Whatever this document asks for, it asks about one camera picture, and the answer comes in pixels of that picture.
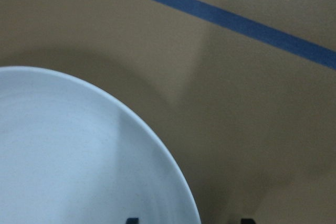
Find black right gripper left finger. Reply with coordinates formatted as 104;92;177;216
125;217;139;224

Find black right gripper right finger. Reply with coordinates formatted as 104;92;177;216
240;218;255;224

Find light blue plate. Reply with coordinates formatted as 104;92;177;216
1;67;201;223

